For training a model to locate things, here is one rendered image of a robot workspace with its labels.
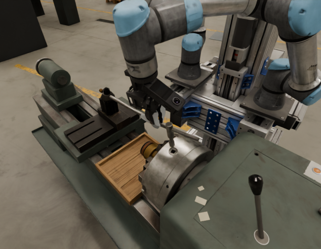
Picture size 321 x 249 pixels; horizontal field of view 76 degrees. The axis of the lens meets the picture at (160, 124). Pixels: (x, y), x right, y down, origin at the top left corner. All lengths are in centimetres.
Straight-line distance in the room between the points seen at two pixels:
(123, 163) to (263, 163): 72
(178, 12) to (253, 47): 86
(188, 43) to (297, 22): 65
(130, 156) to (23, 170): 163
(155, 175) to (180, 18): 51
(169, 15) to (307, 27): 41
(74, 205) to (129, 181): 112
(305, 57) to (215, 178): 51
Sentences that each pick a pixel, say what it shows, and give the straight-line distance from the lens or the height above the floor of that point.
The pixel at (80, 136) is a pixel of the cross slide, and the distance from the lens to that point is 126.
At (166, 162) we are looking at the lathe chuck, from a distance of 74.
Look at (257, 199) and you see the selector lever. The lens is 56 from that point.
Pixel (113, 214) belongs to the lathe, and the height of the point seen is 54.
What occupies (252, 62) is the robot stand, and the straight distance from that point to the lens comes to 132.
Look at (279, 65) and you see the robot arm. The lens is 109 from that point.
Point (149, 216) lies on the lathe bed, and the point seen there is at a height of 86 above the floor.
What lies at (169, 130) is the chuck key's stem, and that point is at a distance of 64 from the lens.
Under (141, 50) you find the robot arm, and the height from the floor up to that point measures 163.
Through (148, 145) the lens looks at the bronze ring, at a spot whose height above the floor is 112.
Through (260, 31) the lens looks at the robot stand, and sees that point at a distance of 127.
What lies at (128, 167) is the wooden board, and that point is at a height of 89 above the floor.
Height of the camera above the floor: 181
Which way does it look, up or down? 42 degrees down
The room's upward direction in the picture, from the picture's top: straight up
